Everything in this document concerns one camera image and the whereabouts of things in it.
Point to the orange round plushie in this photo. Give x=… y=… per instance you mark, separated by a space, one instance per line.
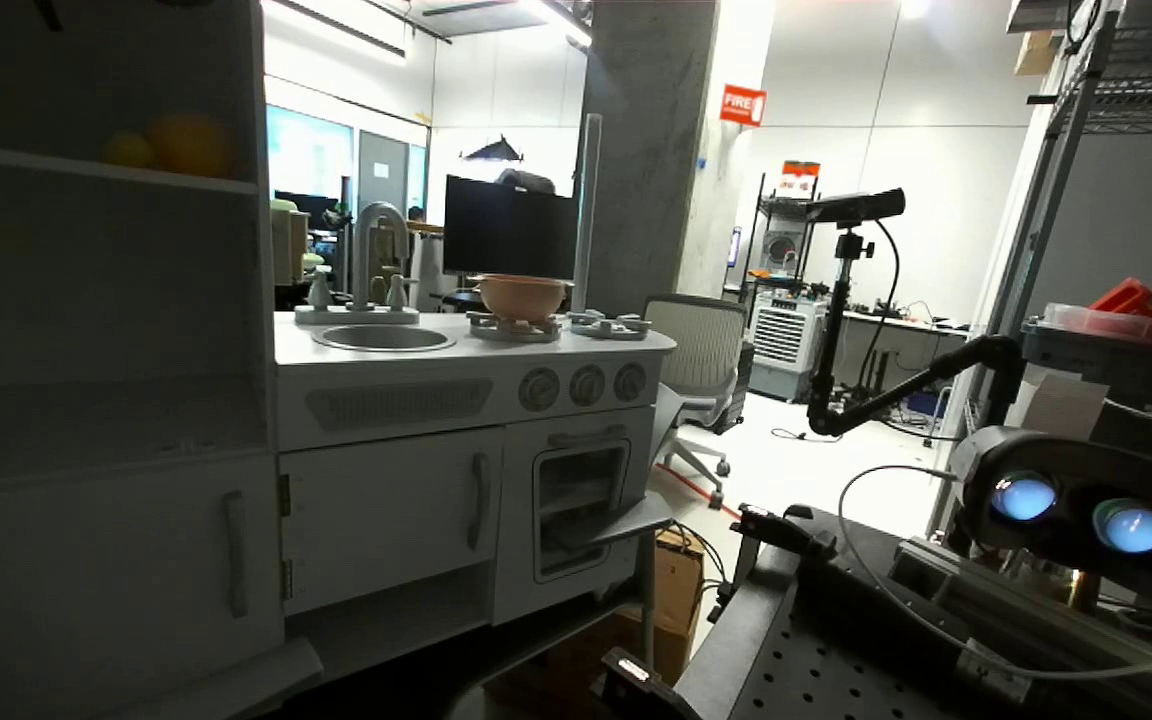
x=193 y=145

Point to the white toy oven door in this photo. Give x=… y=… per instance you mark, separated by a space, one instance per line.
x=631 y=521

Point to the white small cupboard door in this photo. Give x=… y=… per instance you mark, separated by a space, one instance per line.
x=377 y=514

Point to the white wide cabinet door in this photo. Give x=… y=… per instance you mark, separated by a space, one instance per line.
x=80 y=600

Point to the grey round stove knob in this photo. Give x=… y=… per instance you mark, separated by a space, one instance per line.
x=537 y=389
x=631 y=381
x=585 y=386

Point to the grey toy stove burner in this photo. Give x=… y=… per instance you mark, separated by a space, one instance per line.
x=512 y=328
x=606 y=320

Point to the peach plastic toy pot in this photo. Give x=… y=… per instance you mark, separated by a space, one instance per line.
x=520 y=298

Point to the grey office chair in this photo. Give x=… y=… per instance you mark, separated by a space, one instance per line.
x=696 y=352

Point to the grey toy sink basin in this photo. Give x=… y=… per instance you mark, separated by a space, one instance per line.
x=381 y=338

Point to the white toy kitchen unit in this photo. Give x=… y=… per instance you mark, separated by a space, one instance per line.
x=377 y=402

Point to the white lab cart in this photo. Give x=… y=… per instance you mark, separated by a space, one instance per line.
x=782 y=333

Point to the brown cardboard box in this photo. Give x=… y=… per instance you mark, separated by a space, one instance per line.
x=676 y=580

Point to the grey toy faucet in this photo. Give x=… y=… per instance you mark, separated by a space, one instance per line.
x=362 y=253

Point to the flat brown cardboard sheet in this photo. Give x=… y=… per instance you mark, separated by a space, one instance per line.
x=561 y=664

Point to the black perforated breadboard table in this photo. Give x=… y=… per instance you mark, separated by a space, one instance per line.
x=840 y=655

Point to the red plastic object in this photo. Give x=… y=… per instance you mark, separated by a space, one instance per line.
x=1138 y=298

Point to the red wall sign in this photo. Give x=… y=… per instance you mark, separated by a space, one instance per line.
x=742 y=104

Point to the black camera on stand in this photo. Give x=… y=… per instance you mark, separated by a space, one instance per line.
x=857 y=207

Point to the black stereo camera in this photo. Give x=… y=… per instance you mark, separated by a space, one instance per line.
x=1083 y=514

